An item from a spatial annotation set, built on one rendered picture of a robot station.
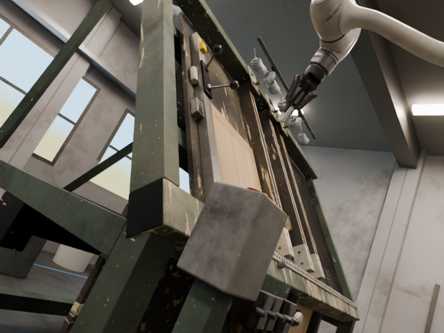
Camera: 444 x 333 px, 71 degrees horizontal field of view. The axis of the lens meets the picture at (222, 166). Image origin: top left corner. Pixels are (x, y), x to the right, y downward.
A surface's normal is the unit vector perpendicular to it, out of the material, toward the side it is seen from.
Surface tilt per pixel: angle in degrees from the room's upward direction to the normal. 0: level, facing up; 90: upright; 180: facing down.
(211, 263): 90
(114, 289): 90
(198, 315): 90
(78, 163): 90
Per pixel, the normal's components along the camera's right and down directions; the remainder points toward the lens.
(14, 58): 0.71, 0.11
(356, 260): -0.58, -0.46
